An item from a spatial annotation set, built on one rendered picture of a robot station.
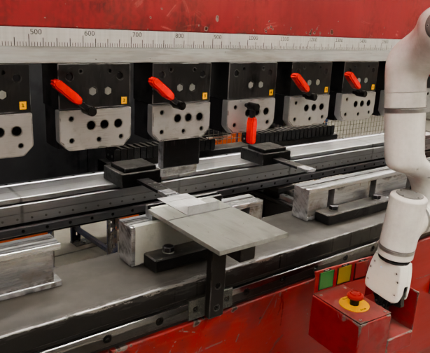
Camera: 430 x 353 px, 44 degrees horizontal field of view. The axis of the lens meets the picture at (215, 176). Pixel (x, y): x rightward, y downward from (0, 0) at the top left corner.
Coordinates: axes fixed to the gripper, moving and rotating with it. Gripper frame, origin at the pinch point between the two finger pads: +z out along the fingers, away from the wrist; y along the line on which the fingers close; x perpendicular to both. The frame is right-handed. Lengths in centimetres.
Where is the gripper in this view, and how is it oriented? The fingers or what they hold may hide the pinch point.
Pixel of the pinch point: (381, 310)
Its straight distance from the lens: 143.7
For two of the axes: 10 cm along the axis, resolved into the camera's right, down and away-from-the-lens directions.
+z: -1.0, 9.3, 3.5
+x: 8.4, -1.1, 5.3
